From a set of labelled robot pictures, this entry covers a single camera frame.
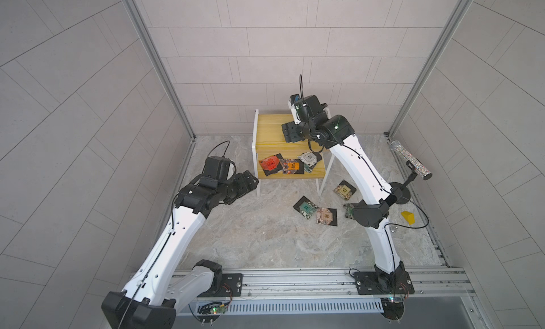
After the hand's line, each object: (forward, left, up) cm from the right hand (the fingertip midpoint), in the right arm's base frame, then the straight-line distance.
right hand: (291, 126), depth 77 cm
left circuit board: (-51, +30, -30) cm, 66 cm away
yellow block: (-24, -47, -32) cm, 62 cm away
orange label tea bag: (-6, 0, -16) cm, 17 cm away
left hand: (-17, +14, -10) cm, 24 cm away
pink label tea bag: (-21, -13, -32) cm, 40 cm away
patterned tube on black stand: (-12, -49, -33) cm, 60 cm away
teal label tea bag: (-17, -5, -31) cm, 36 cm away
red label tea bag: (-5, +8, -15) cm, 18 cm away
